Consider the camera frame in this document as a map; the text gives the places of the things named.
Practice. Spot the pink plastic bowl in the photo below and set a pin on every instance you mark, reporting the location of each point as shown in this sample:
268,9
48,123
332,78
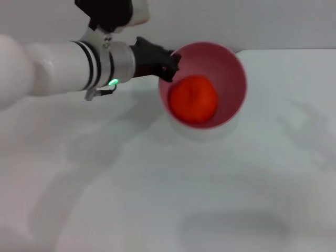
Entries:
231,78

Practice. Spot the orange toy fruit with stem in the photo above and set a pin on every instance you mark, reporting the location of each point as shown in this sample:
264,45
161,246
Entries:
193,99

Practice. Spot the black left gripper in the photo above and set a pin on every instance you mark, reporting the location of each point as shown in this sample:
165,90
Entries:
149,60

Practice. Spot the white and silver left arm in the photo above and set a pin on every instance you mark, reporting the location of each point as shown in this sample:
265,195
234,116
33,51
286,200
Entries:
60,68

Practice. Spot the left wrist camera housing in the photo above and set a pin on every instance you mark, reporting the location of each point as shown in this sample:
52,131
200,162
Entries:
113,13

